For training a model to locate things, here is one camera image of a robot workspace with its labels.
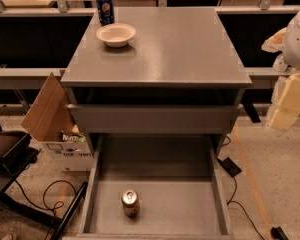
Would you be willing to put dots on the closed top drawer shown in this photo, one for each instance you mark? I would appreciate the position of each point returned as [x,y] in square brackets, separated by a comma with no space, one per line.
[154,119]

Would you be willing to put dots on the blue pepsi can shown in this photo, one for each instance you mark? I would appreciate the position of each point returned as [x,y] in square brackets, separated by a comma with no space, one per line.
[105,11]

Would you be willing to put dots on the open cardboard box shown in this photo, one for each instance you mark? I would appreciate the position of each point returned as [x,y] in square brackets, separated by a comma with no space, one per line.
[47,119]

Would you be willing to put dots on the grey metal shelf rail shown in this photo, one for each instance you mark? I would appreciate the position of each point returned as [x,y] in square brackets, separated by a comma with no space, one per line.
[33,78]

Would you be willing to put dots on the grey drawer cabinet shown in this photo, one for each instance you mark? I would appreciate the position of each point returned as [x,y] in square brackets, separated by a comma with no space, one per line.
[178,57]

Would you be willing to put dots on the snack bag in box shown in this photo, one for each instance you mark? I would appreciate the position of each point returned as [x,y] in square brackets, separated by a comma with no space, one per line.
[77,138]

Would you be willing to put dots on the open middle drawer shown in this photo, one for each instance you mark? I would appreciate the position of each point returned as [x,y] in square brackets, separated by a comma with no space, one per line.
[178,183]

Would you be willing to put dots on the white sanitizer pump bottle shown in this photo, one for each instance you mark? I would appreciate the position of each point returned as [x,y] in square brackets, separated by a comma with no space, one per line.
[279,64]

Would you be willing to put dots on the orange soda can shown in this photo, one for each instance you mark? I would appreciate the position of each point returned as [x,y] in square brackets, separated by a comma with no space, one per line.
[130,203]

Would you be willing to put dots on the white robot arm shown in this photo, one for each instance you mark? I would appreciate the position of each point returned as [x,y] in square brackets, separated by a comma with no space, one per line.
[286,40]

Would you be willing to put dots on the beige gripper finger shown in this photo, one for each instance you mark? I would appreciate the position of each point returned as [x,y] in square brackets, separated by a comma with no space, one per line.
[285,108]

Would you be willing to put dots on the black power adapter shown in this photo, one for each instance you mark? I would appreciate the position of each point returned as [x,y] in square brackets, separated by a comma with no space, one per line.
[230,167]

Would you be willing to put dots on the white paper bowl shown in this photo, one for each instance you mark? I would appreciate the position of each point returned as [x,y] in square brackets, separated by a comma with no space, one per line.
[116,35]

